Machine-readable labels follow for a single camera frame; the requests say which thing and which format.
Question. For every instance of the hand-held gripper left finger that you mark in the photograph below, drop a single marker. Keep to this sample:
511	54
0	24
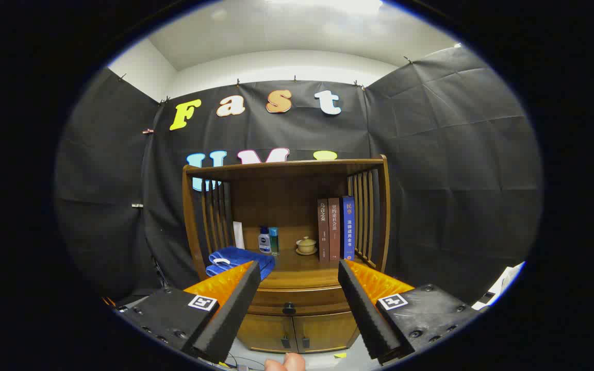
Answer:
235	309

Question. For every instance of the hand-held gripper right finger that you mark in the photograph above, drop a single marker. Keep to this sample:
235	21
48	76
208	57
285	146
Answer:
366	314

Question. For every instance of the wooden drawer with black knob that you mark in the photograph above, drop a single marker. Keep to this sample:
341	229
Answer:
307	299

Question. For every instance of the wooden cabinet door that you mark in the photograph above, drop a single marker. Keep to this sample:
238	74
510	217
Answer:
328	330
261	332

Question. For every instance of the wooden countertop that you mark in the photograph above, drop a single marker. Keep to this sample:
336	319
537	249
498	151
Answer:
297	268

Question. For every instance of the wooden cabinet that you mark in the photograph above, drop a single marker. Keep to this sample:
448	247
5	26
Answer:
276	206

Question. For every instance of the blue folded towel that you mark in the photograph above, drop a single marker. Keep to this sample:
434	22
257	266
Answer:
245	257

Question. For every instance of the white lotion bottle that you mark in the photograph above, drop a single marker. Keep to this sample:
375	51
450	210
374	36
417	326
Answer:
264	242

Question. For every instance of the white tube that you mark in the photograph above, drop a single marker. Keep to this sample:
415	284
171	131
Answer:
238	234

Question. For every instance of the teal capped clear bottle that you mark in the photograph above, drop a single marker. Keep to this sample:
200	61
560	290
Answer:
274	239

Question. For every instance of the blue book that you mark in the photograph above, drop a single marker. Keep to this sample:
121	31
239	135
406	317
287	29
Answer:
348	232

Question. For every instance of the reddish brown book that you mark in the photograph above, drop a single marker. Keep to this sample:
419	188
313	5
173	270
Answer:
334	232

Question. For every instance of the beige lidded tea cup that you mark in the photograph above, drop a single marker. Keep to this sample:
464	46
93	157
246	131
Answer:
306	245

